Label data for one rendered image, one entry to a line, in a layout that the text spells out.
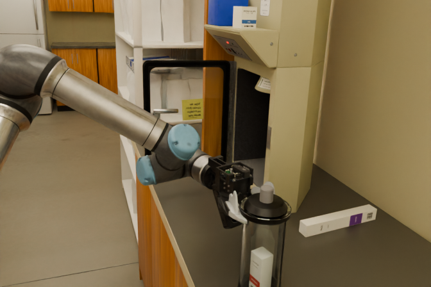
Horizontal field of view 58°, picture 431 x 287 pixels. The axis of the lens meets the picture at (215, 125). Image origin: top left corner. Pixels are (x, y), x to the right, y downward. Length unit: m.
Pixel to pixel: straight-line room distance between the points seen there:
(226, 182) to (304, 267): 0.33
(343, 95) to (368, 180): 0.33
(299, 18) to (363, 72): 0.45
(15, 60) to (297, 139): 0.78
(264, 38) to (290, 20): 0.09
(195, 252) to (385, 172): 0.71
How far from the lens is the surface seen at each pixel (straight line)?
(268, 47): 1.07
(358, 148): 1.51
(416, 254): 1.23
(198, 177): 0.97
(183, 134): 0.86
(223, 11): 1.23
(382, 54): 1.41
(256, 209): 0.80
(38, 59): 0.89
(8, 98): 0.97
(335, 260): 1.12
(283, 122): 1.15
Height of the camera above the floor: 1.57
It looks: 17 degrees down
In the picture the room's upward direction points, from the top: 2 degrees clockwise
